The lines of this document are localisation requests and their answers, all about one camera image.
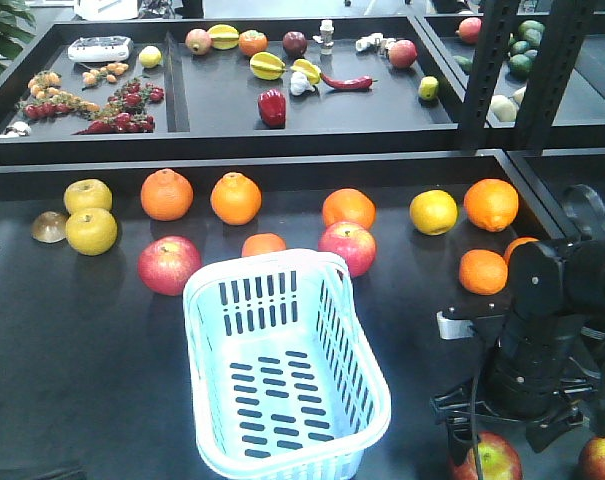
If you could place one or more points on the orange front left pair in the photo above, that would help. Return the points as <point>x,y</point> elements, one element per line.
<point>482,272</point>

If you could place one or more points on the large orange far right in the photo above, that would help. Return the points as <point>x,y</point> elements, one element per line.
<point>491,204</point>

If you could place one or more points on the orange front right pair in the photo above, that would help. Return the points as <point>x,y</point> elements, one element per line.
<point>514,244</point>

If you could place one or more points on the red chili pepper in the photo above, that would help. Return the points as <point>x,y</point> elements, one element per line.
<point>356,84</point>

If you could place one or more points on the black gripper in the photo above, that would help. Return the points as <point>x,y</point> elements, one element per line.
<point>546,416</point>

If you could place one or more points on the green potted plant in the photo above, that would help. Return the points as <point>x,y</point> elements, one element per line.
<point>17,28</point>

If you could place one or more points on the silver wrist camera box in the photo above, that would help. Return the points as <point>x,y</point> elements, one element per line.
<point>451,327</point>

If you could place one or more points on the orange pair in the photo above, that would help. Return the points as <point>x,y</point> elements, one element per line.
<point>514,244</point>
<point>482,272</point>

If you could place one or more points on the orange beside middle apple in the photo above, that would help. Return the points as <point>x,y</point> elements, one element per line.
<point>350,205</point>

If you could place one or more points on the red apple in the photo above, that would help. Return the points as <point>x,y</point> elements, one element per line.
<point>354,243</point>
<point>166,264</point>
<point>592,459</point>
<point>498,459</point>

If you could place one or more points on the yellow orange citrus fruit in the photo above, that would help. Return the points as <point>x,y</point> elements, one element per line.
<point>433,212</point>

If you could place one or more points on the light blue plastic basket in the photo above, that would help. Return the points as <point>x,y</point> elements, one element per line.
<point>284,382</point>

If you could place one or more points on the red bell pepper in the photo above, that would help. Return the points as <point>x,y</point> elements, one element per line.
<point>272,108</point>

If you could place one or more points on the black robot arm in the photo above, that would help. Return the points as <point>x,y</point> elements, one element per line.
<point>556,286</point>

